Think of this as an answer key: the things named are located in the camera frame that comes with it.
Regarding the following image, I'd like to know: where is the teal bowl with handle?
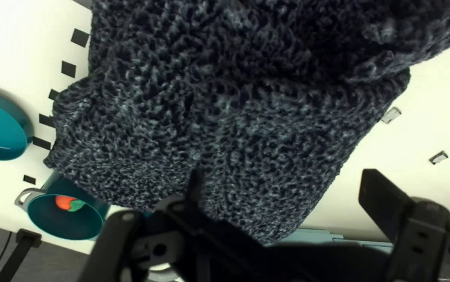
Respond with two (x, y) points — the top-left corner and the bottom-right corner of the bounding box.
(13, 174), (109, 243)

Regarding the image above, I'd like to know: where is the orange red toy carrot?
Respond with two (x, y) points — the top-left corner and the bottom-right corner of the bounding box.
(54, 195), (79, 214)

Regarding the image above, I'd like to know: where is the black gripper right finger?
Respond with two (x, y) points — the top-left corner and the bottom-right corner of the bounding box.
(358, 168), (414, 248)

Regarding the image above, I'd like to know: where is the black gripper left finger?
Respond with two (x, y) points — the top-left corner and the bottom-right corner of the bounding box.
(184, 168), (208, 217)

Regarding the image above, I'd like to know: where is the dark blue knit blanket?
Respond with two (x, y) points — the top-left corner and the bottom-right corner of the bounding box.
(43, 0), (450, 248)

